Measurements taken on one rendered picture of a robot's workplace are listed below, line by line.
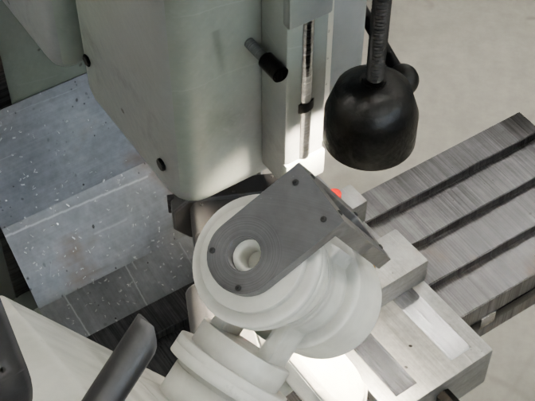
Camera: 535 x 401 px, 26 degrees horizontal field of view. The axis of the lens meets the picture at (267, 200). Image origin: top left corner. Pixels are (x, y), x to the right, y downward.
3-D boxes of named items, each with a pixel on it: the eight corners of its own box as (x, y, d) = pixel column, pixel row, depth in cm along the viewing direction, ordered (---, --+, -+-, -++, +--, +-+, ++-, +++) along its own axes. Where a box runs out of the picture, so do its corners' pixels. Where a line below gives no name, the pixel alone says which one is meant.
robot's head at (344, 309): (315, 418, 62) (405, 278, 62) (247, 401, 52) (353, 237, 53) (222, 351, 64) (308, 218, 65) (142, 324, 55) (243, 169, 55)
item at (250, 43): (288, 79, 88) (289, 65, 87) (273, 86, 88) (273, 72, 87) (246, 35, 92) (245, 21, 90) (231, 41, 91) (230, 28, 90)
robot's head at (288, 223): (290, 372, 59) (407, 280, 58) (227, 351, 51) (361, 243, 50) (224, 278, 62) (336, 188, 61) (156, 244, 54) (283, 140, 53)
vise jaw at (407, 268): (425, 280, 137) (429, 259, 134) (325, 342, 132) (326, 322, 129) (392, 248, 140) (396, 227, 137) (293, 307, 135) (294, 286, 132)
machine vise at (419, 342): (486, 382, 136) (500, 328, 128) (387, 449, 131) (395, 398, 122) (306, 199, 155) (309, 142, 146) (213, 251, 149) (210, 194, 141)
